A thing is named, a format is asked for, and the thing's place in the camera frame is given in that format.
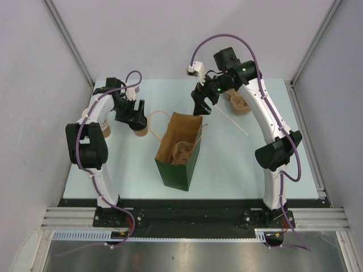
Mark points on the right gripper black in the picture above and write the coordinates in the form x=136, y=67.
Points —
x=198, y=94

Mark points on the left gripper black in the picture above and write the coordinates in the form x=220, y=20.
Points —
x=133, y=113

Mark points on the single brown paper cup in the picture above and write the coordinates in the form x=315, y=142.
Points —
x=141, y=132

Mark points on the white straw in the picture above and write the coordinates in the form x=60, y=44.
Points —
x=231, y=120

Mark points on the stack of paper cups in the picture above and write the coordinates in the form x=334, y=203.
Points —
x=105, y=128

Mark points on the brown pulp cup carrier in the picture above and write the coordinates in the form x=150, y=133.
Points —
x=182, y=153
x=237, y=103

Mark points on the green brown paper bag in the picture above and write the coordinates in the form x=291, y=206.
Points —
x=181, y=127

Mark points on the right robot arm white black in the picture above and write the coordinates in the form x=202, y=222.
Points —
x=280, y=141

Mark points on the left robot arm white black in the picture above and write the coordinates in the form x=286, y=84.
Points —
x=87, y=146

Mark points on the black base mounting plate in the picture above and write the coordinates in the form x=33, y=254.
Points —
x=194, y=219

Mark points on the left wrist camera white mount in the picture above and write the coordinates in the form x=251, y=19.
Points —
x=131, y=93

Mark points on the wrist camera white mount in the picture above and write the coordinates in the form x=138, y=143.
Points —
x=131, y=93
x=197, y=69

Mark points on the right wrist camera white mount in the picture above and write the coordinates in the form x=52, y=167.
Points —
x=197, y=69

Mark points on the right aluminium frame post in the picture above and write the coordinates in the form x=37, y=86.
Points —
x=318, y=37

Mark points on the aluminium frame post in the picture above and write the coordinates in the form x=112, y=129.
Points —
x=318, y=37
x=68, y=40

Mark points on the aluminium rail bottom left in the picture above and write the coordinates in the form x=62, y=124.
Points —
x=68, y=218

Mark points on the aluminium rail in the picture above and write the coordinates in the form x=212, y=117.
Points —
x=320, y=219
x=68, y=218

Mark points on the left aluminium frame post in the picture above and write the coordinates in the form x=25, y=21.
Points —
x=68, y=40

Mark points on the aluminium rail bottom right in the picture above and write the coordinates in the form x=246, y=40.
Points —
x=320, y=219

